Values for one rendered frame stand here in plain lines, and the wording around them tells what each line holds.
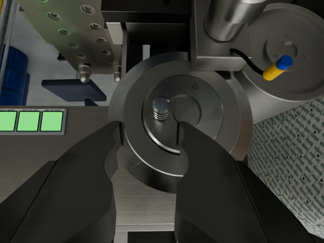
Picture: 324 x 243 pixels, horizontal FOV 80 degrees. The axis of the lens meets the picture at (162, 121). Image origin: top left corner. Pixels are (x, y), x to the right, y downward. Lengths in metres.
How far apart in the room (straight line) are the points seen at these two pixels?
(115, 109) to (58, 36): 0.33
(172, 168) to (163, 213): 0.35
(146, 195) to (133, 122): 0.35
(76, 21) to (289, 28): 0.35
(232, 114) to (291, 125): 0.16
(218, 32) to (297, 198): 0.26
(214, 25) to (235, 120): 0.09
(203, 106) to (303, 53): 0.14
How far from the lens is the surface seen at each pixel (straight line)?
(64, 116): 0.58
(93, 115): 0.56
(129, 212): 0.53
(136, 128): 0.18
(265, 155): 0.41
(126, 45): 0.24
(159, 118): 0.16
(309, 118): 0.32
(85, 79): 0.58
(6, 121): 0.65
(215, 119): 0.18
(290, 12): 0.30
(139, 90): 0.19
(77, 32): 0.48
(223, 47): 0.19
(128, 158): 0.19
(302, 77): 0.26
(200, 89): 0.19
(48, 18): 0.46
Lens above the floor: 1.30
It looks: 12 degrees down
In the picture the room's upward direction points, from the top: 180 degrees clockwise
